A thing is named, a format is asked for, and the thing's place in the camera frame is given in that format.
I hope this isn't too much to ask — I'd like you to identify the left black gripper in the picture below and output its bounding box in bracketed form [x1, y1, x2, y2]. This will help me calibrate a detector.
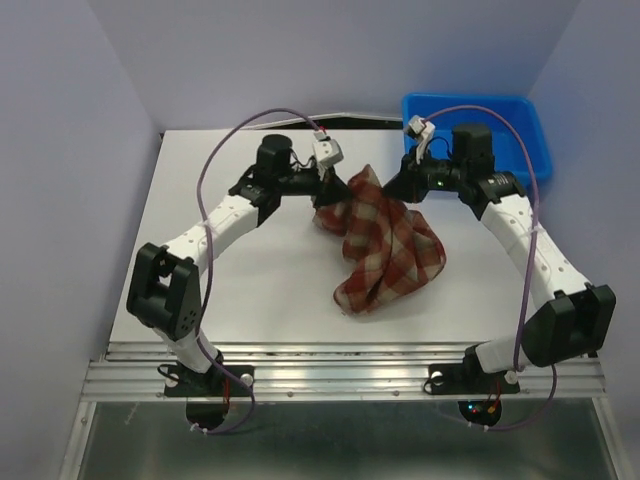
[275, 161, 353, 211]

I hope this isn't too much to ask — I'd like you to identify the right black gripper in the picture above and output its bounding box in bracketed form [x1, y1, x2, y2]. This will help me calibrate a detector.
[380, 144, 468, 203]

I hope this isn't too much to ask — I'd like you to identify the red plaid skirt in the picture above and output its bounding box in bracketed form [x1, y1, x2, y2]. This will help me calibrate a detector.
[313, 164, 447, 315]

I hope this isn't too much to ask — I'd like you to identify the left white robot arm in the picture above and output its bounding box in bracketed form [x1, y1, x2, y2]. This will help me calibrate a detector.
[126, 130, 350, 394]

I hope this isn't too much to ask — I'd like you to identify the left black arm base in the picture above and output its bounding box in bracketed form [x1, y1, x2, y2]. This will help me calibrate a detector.
[156, 362, 255, 435]

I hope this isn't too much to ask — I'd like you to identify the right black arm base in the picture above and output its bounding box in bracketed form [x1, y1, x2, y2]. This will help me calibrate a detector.
[422, 363, 520, 429]

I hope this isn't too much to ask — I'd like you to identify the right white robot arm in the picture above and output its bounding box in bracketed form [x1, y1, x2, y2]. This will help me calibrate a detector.
[384, 116, 616, 390]

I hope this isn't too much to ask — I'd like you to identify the blue plastic bin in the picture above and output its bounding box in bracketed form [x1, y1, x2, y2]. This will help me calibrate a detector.
[402, 93, 552, 205]

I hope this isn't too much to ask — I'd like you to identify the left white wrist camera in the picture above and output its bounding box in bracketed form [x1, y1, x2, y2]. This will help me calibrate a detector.
[312, 129, 344, 168]

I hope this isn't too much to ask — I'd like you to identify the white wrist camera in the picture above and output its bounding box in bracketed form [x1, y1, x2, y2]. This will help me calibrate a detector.
[405, 115, 435, 164]
[312, 129, 344, 168]

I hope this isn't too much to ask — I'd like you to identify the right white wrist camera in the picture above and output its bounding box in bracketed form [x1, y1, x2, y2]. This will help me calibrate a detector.
[405, 115, 435, 164]

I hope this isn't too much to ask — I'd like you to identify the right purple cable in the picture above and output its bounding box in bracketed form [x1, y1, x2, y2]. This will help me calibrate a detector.
[424, 103, 559, 432]

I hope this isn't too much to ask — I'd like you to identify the purple cable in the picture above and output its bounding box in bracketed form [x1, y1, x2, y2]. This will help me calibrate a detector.
[424, 103, 559, 432]
[188, 108, 326, 435]

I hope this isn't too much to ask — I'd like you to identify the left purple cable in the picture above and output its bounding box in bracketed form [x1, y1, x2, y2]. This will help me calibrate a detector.
[188, 108, 326, 435]

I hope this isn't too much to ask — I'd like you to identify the aluminium rail frame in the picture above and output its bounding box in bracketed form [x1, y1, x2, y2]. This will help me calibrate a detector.
[59, 342, 634, 479]

